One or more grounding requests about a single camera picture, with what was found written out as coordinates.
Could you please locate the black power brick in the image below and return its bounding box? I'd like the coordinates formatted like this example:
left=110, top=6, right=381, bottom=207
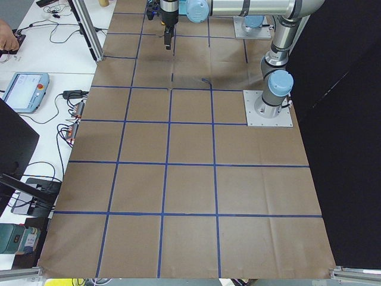
left=63, top=90, right=83, bottom=100

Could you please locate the orange grey adapter box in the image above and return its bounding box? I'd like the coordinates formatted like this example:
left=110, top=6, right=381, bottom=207
left=69, top=101, right=85, bottom=119

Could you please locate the aluminium frame post left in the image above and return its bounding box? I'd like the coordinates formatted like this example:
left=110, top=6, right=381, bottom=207
left=68, top=0, right=104, bottom=62

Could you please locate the green device box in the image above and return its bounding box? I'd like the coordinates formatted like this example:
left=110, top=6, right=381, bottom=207
left=1, top=223, right=41, bottom=255

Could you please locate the wooden cylinder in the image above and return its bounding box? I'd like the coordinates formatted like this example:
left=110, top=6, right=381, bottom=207
left=98, top=0, right=110, bottom=7

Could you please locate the black monitor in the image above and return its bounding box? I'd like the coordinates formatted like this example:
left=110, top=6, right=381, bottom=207
left=1, top=101, right=61, bottom=217

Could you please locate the person hand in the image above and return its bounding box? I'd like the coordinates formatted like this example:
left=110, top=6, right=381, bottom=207
left=0, top=19, right=20, bottom=51

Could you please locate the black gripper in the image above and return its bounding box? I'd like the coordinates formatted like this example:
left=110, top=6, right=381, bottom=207
left=146, top=1, right=161, bottom=20
left=160, top=0, right=179, bottom=50

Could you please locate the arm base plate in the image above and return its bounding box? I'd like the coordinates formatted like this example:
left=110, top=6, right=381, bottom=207
left=243, top=90, right=293, bottom=128
left=233, top=15, right=271, bottom=40

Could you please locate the light blue plastic bin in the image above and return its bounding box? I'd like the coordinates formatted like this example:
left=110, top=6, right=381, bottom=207
left=179, top=1, right=186, bottom=15

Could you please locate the teach pendant tablet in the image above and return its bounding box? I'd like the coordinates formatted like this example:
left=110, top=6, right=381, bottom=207
left=2, top=72, right=50, bottom=114

